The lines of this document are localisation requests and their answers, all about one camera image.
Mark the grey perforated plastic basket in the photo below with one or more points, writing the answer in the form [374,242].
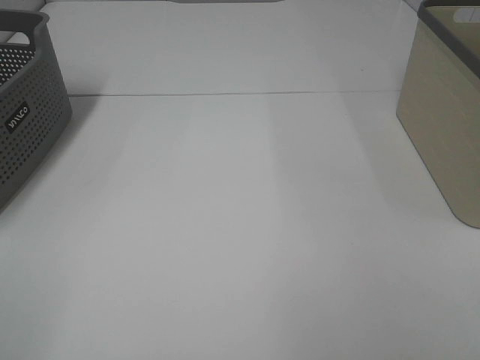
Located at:
[35,106]

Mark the beige storage basket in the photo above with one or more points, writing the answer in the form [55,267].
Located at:
[438,105]

